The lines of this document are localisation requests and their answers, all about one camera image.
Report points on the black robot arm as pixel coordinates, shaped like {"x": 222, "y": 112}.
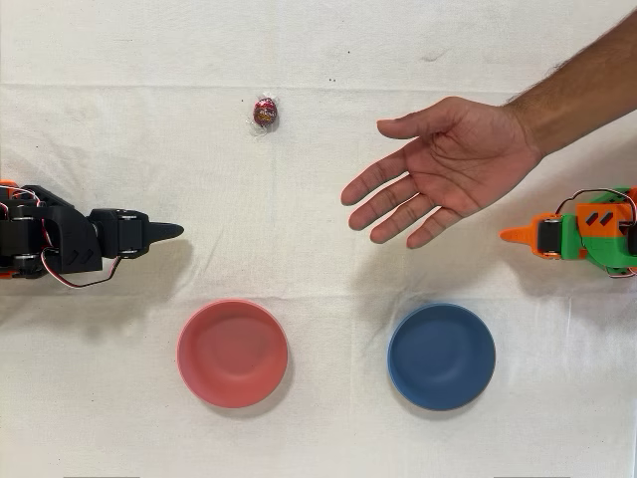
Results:
{"x": 55, "y": 224}

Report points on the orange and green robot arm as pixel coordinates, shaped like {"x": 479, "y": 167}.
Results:
{"x": 607, "y": 239}

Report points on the orange green gripper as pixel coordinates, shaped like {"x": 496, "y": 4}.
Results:
{"x": 546, "y": 235}

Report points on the person's bare hand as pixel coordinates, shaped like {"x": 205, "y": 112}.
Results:
{"x": 463, "y": 159}

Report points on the person's bare forearm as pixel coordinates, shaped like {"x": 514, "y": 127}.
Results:
{"x": 587, "y": 89}

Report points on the white tablecloth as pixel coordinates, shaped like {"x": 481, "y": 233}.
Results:
{"x": 318, "y": 438}

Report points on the pink bowl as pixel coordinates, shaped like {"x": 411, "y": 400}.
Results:
{"x": 232, "y": 353}

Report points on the red foil-wrapped candy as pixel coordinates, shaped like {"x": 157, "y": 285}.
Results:
{"x": 265, "y": 112}

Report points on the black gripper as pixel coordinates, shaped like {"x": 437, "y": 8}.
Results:
{"x": 130, "y": 230}

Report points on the blue bowl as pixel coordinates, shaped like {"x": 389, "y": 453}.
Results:
{"x": 441, "y": 356}

